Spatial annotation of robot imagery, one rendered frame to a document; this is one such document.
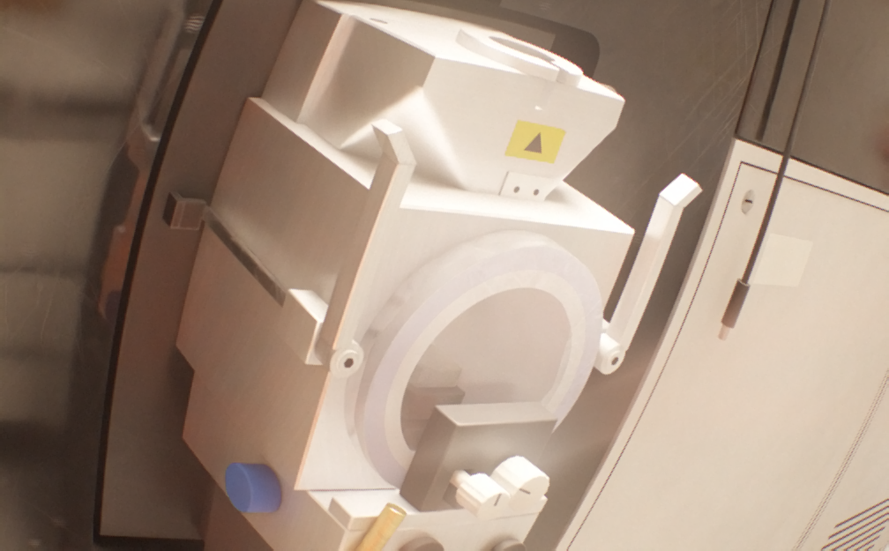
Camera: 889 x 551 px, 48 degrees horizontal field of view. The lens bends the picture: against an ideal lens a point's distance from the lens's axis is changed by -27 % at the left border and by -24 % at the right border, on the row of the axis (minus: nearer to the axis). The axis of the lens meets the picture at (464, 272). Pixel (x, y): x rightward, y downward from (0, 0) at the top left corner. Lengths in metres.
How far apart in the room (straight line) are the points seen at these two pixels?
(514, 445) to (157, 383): 0.14
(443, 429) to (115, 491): 0.16
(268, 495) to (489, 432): 0.08
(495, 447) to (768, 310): 0.32
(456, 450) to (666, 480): 0.33
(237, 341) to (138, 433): 0.08
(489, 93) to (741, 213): 0.27
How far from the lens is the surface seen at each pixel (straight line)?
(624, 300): 0.42
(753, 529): 0.87
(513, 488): 0.38
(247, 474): 0.39
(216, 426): 0.43
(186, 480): 0.48
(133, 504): 0.48
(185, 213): 0.41
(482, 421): 0.37
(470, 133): 0.37
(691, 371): 0.64
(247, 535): 0.45
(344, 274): 0.34
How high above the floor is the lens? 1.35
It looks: 18 degrees down
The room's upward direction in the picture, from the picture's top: 21 degrees clockwise
